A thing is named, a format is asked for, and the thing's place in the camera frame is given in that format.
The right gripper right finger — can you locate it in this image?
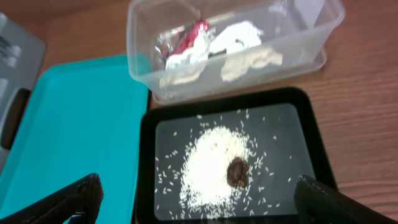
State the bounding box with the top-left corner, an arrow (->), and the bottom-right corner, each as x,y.
294,175 -> 395,224

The white napkin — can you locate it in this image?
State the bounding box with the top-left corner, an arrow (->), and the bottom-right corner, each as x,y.
165,21 -> 264,70

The grey plastic dish rack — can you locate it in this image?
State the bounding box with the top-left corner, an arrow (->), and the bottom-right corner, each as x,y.
1,13 -> 46,169

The teal serving tray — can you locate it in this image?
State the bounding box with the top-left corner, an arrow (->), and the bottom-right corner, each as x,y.
1,55 -> 148,223

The brown food scrap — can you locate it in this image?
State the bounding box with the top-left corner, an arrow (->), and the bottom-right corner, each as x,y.
226,157 -> 249,188

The pile of white rice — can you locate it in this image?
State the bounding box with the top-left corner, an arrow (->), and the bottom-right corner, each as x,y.
154,108 -> 293,220

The clear plastic bin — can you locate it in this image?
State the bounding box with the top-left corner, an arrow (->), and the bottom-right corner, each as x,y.
126,0 -> 345,104

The red snack wrapper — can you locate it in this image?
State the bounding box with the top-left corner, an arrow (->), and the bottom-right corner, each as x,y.
156,19 -> 210,62

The black waste tray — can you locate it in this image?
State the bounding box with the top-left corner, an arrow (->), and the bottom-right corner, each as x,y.
134,88 -> 337,224

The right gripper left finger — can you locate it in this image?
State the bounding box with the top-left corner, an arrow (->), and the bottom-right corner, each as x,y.
1,173 -> 104,224

